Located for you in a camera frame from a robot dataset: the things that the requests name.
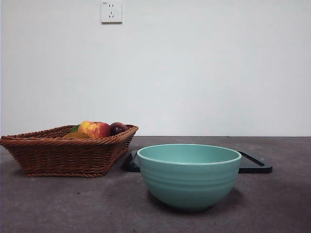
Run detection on dark red plum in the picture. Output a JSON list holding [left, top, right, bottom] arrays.
[[109, 122, 129, 136]]

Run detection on brown wicker basket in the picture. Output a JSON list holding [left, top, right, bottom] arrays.
[[0, 124, 139, 178]]

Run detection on black rectangular tray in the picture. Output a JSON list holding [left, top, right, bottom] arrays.
[[123, 150, 273, 174]]

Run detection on white wall socket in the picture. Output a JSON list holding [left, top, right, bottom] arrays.
[[101, 0, 123, 25]]

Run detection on red and yellow apple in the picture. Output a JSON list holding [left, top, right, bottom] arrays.
[[77, 120, 111, 139]]

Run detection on orange-brown round fruit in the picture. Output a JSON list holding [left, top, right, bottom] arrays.
[[63, 131, 92, 139]]

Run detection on teal ribbed bowl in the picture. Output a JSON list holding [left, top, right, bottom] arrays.
[[137, 143, 242, 211]]

